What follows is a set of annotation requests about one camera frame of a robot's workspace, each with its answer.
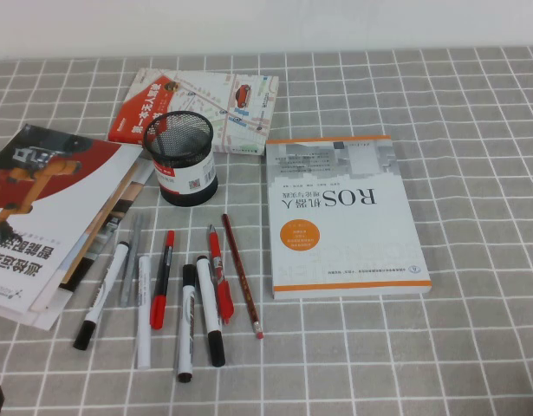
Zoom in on white orange ROS book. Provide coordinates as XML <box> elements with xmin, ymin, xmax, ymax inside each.
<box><xmin>264</xmin><ymin>134</ymin><xmax>433</xmax><ymax>301</ymax></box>

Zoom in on dark red pencil with eraser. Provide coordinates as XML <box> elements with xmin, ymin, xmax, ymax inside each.
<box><xmin>221</xmin><ymin>212</ymin><xmax>266</xmax><ymax>341</ymax></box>

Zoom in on white marker with black ends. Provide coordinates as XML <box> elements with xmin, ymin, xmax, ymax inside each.
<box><xmin>176</xmin><ymin>263</ymin><xmax>198</xmax><ymax>384</ymax></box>

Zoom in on plain white pen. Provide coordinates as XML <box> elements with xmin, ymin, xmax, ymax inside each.
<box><xmin>135</xmin><ymin>255</ymin><xmax>153</xmax><ymax>370</ymax></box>

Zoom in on slim red black marker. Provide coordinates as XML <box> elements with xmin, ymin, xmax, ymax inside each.
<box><xmin>149</xmin><ymin>230</ymin><xmax>176</xmax><ymax>331</ymax></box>

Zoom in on red map-cover book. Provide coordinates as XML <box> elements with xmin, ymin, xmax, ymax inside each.
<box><xmin>107</xmin><ymin>67</ymin><xmax>280</xmax><ymax>156</ymax></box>

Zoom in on brown-edged booklet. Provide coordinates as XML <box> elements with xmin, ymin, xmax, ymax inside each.
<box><xmin>60</xmin><ymin>151</ymin><xmax>146</xmax><ymax>292</ymax></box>

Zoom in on red gel pen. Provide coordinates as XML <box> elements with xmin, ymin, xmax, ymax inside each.
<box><xmin>207</xmin><ymin>224</ymin><xmax>236</xmax><ymax>326</ymax></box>

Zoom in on grey checked tablecloth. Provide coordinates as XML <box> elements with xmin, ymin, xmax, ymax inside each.
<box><xmin>0</xmin><ymin>42</ymin><xmax>533</xmax><ymax>416</ymax></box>

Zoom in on white marker with black cap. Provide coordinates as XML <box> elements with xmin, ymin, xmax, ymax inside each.
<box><xmin>195</xmin><ymin>255</ymin><xmax>227</xmax><ymax>368</ymax></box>
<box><xmin>72</xmin><ymin>241</ymin><xmax>131</xmax><ymax>351</ymax></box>

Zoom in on white paper sheets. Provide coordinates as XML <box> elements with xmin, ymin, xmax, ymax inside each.
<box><xmin>0</xmin><ymin>298</ymin><xmax>76</xmax><ymax>332</ymax></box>

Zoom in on black mesh pen holder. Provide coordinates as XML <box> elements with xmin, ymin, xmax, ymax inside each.
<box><xmin>143</xmin><ymin>110</ymin><xmax>219</xmax><ymax>208</ymax></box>

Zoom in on grey translucent pen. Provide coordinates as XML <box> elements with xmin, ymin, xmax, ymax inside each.
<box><xmin>118</xmin><ymin>211</ymin><xmax>146</xmax><ymax>308</ymax></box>

